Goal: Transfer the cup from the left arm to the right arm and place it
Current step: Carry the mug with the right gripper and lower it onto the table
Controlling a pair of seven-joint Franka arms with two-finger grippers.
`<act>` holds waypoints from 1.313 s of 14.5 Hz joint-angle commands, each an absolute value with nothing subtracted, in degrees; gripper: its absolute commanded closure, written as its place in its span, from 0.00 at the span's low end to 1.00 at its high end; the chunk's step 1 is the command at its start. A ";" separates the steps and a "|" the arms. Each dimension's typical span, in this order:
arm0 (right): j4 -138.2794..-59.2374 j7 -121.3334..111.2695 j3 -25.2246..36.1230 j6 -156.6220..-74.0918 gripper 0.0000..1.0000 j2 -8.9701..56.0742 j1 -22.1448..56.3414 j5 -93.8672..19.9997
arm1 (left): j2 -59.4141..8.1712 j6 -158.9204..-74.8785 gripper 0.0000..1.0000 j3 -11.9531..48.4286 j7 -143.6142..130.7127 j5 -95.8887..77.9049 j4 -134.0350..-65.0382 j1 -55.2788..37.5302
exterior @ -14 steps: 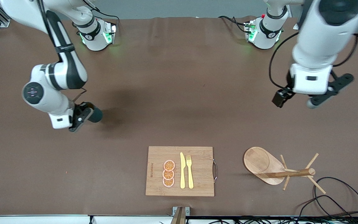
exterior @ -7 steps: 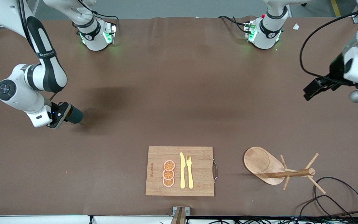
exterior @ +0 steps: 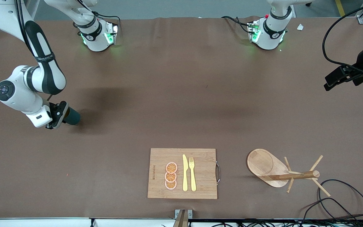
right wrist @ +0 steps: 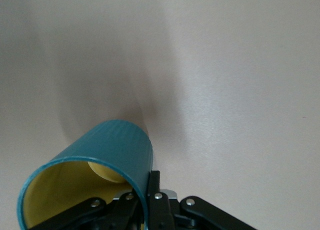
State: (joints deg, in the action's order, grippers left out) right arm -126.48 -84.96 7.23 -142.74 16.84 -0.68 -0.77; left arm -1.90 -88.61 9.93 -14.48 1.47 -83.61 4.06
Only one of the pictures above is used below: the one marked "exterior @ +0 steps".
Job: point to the dark teal ribbed cup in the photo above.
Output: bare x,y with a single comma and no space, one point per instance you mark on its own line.
73,117

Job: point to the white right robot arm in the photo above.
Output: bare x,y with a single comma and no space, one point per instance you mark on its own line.
17,94

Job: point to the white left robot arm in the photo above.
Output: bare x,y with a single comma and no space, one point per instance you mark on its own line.
273,34

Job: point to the white paper scrap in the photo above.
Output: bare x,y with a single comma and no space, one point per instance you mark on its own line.
300,27

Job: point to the brown table cover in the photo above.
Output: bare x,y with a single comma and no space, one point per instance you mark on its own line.
169,94

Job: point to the wooden mug tree stand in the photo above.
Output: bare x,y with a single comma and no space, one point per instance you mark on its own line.
260,164

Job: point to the toy orange slice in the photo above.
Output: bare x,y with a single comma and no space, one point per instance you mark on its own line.
170,177
170,185
171,167

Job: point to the yellow plastic knife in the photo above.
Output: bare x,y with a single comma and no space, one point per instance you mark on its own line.
185,176

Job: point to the yellow plastic fork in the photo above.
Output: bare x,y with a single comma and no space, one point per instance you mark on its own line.
193,179

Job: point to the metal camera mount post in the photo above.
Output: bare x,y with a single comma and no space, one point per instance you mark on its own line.
183,217

